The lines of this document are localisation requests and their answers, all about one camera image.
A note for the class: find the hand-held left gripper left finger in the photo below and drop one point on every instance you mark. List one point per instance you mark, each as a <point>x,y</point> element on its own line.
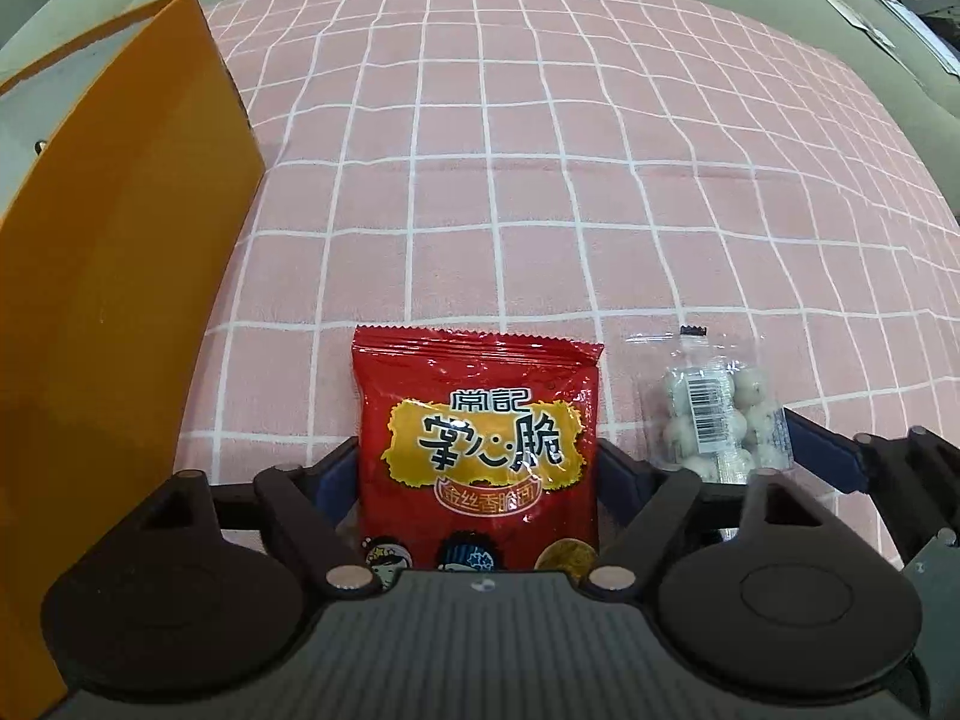
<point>337,478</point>

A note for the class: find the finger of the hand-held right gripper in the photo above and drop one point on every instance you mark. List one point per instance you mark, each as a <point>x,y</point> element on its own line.
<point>819,454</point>

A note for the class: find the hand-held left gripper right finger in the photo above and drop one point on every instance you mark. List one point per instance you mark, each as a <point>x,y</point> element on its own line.
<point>619,478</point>

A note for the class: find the clear packet of white balls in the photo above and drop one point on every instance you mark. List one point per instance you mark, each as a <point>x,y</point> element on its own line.
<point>697,420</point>

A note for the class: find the pink checkered cloth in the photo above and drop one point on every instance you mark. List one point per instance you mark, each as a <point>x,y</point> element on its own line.
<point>525,165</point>

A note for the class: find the red snack packet yellow label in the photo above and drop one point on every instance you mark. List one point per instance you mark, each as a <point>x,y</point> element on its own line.
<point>480,405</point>

